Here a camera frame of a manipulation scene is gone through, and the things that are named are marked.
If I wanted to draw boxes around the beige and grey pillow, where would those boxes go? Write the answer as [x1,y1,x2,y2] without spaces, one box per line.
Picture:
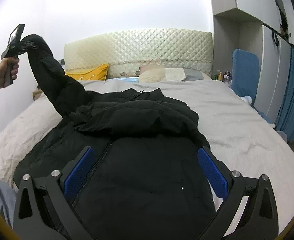
[138,65,211,83]

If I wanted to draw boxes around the wall power socket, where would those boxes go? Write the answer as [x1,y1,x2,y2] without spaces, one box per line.
[59,59,65,65]

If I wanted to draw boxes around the grey wall cabinet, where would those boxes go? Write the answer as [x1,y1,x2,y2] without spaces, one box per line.
[211,0,294,122]

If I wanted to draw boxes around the light blue bed sheet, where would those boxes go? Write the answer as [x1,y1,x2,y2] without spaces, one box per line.
[107,77,139,83]

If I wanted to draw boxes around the yellow crown pillow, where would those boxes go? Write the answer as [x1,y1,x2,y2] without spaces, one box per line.
[65,63,109,81]

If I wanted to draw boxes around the wooden nightstand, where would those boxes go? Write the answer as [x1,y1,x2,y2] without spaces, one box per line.
[32,89,43,101]

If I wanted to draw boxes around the small bottles on shelf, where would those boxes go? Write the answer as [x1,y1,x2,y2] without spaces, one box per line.
[211,70,232,83]

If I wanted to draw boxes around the blue padded chair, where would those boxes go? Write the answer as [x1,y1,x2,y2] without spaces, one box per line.
[231,49,260,102]

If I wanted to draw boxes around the person left hand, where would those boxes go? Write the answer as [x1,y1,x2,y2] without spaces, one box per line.
[0,57,20,89]

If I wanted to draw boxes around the grey trouser leg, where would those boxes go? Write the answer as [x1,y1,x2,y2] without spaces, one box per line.
[0,180,17,228]

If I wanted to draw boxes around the cream quilted headboard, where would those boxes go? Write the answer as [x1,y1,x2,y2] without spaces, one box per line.
[64,29,213,78]

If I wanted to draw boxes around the black puffer jacket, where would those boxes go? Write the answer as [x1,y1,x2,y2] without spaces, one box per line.
[14,34,215,239]

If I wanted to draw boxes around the grey bed blanket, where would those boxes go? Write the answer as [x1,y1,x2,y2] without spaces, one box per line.
[0,80,294,230]

